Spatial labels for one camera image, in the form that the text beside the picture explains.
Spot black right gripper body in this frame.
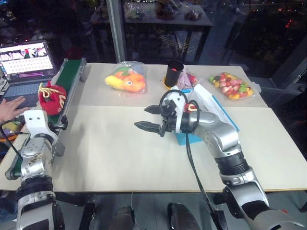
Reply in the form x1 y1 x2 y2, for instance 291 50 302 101
158 100 178 138

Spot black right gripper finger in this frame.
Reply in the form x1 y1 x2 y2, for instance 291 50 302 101
134 121 161 135
144 104 163 115

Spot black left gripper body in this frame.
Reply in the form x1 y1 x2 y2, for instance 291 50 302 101
49 115 69 131

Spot white and blue shoebox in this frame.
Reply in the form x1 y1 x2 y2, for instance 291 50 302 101
174 83 241 146

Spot person's bare hand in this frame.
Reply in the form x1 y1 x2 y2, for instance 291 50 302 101
0 96 32 123

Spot red embroidered plush shoe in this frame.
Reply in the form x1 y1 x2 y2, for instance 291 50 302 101
38 80 67 116

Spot yellow dish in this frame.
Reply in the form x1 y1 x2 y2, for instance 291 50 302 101
162 76 179 89

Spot bag of orange plush toys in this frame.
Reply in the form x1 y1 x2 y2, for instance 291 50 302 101
104 60 147 94

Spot black cup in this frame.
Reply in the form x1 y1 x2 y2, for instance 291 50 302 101
165 60 185 88

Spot bag of purple toys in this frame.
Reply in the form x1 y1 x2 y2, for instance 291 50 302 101
177 69 200 91

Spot yellow and purple plush toys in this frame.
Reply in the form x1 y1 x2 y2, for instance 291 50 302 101
0 120 25 142

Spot green conveyor belt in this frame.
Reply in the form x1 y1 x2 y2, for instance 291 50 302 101
4 57 87 181

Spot bag of colourful toy fruit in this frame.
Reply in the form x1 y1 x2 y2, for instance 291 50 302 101
207 72 255 101

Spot open laptop computer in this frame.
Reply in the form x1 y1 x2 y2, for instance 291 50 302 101
0 40 59 109

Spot grey window pillar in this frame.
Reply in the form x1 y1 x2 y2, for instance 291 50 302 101
106 0 127 64

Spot dark background table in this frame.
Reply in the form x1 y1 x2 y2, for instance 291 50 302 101
123 0 214 63

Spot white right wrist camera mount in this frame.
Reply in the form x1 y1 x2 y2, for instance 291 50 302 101
165 92 187 134

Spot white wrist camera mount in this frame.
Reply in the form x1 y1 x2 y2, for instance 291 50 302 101
165 92 187 134
23 110 59 144

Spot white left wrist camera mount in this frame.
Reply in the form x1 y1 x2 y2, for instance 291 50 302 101
23 110 59 144

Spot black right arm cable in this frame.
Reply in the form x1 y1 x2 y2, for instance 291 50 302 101
160 90 228 230

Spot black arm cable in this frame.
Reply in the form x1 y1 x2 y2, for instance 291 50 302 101
160 90 228 230
0 121 24 159

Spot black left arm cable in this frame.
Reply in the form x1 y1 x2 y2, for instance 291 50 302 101
0 121 24 159

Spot black table frame strut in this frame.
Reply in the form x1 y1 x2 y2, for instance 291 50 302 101
78 202 97 230

